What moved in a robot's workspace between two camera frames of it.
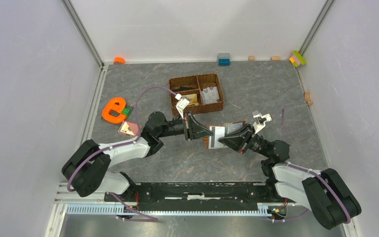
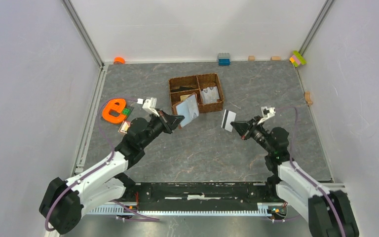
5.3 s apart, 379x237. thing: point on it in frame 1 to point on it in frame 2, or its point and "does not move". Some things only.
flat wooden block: (275, 58) does not move
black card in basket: (182, 89) does not move
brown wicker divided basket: (205, 92) does not move
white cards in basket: (209, 95) does not move
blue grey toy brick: (223, 59) does not move
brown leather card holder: (219, 130) to (187, 107)
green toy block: (126, 111) does not move
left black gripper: (194, 129) to (170, 121)
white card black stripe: (218, 133) to (229, 117)
